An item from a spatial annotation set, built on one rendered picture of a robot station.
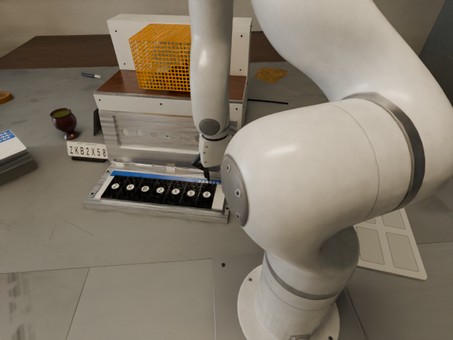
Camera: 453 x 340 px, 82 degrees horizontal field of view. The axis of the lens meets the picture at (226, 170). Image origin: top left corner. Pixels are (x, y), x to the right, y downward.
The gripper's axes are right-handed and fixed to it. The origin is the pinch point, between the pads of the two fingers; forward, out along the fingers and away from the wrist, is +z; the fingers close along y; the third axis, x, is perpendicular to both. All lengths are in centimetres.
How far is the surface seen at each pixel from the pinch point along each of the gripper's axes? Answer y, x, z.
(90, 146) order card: -39.5, 29.0, -0.1
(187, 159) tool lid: -7.9, 7.9, -1.4
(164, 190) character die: -17.6, 0.2, 2.3
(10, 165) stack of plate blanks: -64, 26, -1
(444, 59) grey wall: 238, 100, 31
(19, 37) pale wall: -106, 220, 5
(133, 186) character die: -26.4, 5.0, 2.0
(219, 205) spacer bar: -3.0, -10.9, 2.9
